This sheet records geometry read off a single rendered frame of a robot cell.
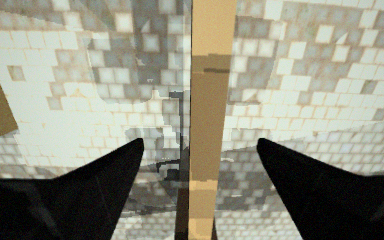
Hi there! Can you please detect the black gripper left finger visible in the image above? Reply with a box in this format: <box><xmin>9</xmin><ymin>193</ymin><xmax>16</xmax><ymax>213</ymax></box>
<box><xmin>0</xmin><ymin>138</ymin><xmax>144</xmax><ymax>240</ymax></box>

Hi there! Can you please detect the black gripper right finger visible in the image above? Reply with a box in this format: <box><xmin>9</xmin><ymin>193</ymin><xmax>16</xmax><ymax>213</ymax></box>
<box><xmin>257</xmin><ymin>138</ymin><xmax>384</xmax><ymax>240</ymax></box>

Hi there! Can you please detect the long wooden rail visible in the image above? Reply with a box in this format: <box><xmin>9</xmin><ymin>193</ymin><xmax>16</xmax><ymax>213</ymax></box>
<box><xmin>188</xmin><ymin>0</ymin><xmax>237</xmax><ymax>240</ymax></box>

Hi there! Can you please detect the short wooden post with two pegs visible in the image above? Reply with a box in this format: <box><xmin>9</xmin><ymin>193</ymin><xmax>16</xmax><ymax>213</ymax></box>
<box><xmin>174</xmin><ymin>188</ymin><xmax>217</xmax><ymax>240</ymax></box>

